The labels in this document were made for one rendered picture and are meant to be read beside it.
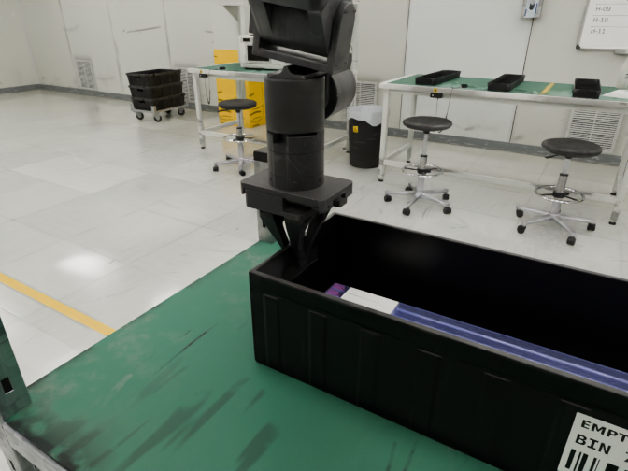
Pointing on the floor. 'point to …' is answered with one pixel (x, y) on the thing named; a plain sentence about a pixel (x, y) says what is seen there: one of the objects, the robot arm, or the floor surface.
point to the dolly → (156, 92)
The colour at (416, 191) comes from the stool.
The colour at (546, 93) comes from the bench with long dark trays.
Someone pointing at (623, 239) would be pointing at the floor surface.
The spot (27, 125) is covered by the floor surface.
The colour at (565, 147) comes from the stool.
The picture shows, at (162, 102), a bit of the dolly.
